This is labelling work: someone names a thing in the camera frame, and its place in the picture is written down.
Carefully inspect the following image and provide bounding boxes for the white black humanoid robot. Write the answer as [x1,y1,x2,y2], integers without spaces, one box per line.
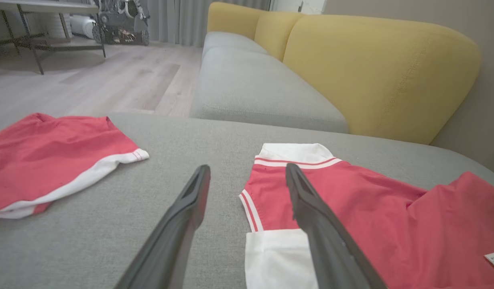
[124,0,150,20]

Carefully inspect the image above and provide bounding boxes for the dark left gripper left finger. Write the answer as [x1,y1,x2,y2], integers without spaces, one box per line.
[114,165,211,289]

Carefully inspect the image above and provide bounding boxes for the red basketball jersey number 23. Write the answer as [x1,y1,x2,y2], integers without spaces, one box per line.
[239,143,494,289]

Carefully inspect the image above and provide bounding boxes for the tracked robot vehicle base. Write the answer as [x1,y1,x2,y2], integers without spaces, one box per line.
[92,12,150,46]

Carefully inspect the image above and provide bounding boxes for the white cylindrical appliance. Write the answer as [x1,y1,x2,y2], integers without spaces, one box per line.
[69,14,98,40]

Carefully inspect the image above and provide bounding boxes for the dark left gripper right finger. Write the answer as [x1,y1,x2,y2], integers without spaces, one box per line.
[285,163,388,289]

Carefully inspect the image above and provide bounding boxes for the grey curtain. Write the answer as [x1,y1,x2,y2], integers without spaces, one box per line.
[144,0,272,47]

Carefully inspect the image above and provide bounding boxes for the red shorts with white trim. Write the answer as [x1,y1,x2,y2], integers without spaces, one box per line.
[0,113,150,220]

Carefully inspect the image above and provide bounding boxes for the yellow sofa back cushion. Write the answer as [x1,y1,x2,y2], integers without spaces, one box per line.
[283,14,482,145]
[253,10,306,62]
[207,2,268,41]

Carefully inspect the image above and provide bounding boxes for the metal leg coffee table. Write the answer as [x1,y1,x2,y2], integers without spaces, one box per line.
[0,0,107,76]

